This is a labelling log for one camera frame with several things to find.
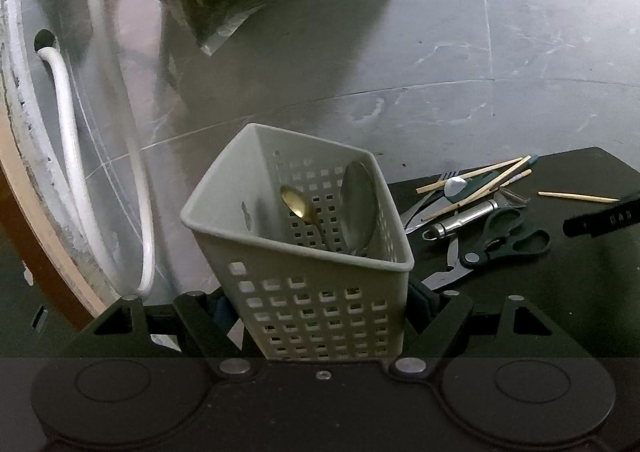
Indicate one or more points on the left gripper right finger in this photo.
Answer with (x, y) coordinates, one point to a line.
(452, 325)

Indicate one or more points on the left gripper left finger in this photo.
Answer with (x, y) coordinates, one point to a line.
(194, 325)

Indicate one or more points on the steel peeler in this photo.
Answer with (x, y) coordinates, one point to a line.
(450, 225)

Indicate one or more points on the green handled scissors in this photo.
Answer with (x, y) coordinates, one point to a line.
(506, 235)

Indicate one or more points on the large steel spoon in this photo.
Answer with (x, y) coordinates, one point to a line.
(359, 208)

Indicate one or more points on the white perforated utensil caddy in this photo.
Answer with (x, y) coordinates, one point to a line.
(298, 300)

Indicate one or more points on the small gold spoon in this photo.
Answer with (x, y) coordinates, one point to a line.
(302, 207)

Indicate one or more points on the wooden chopstick with band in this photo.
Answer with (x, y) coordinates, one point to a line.
(516, 178)

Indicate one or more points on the steel fork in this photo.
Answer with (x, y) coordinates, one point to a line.
(448, 175)

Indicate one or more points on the wooden door frame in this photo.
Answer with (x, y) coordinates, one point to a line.
(38, 245)

